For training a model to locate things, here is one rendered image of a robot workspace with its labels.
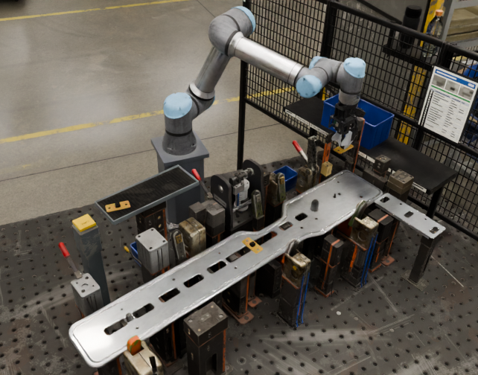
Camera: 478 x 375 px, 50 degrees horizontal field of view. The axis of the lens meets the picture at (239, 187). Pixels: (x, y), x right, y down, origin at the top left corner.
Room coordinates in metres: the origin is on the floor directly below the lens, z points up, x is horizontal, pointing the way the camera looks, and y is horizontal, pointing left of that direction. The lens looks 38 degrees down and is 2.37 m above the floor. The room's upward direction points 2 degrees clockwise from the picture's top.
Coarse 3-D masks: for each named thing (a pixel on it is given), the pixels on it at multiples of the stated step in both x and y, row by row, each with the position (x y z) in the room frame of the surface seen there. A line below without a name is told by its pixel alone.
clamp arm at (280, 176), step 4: (276, 176) 1.68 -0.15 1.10; (280, 176) 1.68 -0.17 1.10; (276, 180) 1.68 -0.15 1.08; (280, 180) 1.67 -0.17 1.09; (284, 180) 1.69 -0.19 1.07; (280, 184) 1.67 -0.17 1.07; (284, 184) 1.69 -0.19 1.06; (280, 188) 1.67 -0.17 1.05; (284, 188) 1.68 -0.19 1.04; (280, 192) 1.66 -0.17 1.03; (284, 192) 1.68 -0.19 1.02; (280, 196) 1.66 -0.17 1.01; (284, 196) 1.67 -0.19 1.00; (280, 200) 1.66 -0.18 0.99
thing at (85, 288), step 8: (80, 280) 1.12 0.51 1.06; (88, 280) 1.12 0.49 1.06; (72, 288) 1.11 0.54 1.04; (80, 288) 1.09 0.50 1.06; (88, 288) 1.09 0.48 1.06; (96, 288) 1.09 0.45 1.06; (80, 296) 1.06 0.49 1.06; (88, 296) 1.06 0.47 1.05; (96, 296) 1.08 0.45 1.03; (80, 304) 1.07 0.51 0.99; (88, 304) 1.06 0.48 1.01; (96, 304) 1.08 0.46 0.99; (80, 312) 1.11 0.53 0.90; (88, 312) 1.06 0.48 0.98
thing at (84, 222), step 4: (84, 216) 1.33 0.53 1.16; (88, 216) 1.33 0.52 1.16; (76, 220) 1.30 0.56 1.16; (80, 220) 1.30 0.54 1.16; (84, 220) 1.30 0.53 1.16; (88, 220) 1.31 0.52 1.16; (92, 220) 1.31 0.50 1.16; (76, 224) 1.28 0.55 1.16; (80, 224) 1.29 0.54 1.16; (84, 224) 1.29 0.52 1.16; (88, 224) 1.29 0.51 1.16; (92, 224) 1.29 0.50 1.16; (80, 228) 1.26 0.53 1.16; (84, 228) 1.27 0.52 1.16
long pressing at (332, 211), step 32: (320, 192) 1.71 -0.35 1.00; (352, 192) 1.72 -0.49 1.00; (320, 224) 1.51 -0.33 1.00; (224, 256) 1.31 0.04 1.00; (256, 256) 1.32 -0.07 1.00; (160, 288) 1.15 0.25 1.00; (192, 288) 1.16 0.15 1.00; (224, 288) 1.17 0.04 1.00; (96, 320) 1.01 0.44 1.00; (160, 320) 1.02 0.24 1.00; (96, 352) 0.89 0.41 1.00
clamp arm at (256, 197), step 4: (252, 192) 1.57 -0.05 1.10; (256, 192) 1.57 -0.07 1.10; (260, 192) 1.58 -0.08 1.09; (252, 196) 1.56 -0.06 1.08; (256, 196) 1.56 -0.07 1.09; (260, 196) 1.57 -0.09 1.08; (252, 200) 1.56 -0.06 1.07; (256, 200) 1.56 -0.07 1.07; (260, 200) 1.56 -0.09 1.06; (252, 204) 1.56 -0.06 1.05; (256, 204) 1.56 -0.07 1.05; (260, 204) 1.57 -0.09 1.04; (252, 208) 1.56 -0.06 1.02; (256, 208) 1.55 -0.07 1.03; (260, 208) 1.56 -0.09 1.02; (252, 212) 1.56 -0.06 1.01; (256, 212) 1.55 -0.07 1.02; (260, 212) 1.56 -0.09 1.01; (256, 216) 1.54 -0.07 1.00; (260, 216) 1.56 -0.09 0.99
